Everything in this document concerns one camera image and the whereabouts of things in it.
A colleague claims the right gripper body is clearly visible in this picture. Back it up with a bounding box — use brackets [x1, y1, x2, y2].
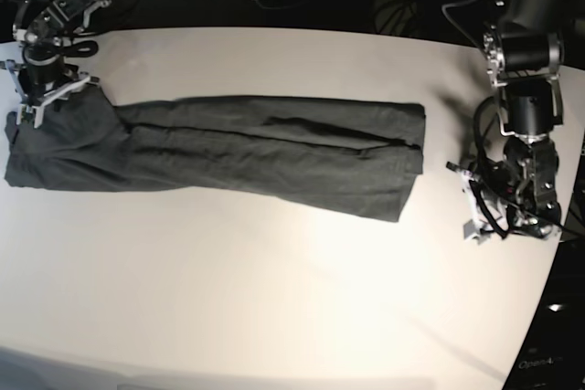
[4, 59, 100, 108]

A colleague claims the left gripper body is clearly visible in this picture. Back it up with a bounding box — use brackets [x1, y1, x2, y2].
[446, 162, 503, 235]

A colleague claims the dark grey T-shirt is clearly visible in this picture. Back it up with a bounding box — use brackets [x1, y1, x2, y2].
[5, 87, 426, 222]

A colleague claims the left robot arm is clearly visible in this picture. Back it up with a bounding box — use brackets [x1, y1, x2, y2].
[441, 0, 568, 244]

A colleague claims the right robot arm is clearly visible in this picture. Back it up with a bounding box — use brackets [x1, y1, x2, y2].
[1, 0, 112, 121]

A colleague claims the black OpenArm case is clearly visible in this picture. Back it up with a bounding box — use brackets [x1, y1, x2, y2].
[504, 294, 584, 389]

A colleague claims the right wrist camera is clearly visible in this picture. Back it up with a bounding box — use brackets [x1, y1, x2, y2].
[16, 104, 44, 129]

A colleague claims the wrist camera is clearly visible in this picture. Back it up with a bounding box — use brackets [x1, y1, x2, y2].
[463, 220, 492, 245]
[16, 104, 44, 129]

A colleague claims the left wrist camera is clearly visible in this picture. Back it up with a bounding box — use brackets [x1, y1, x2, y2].
[463, 220, 492, 245]

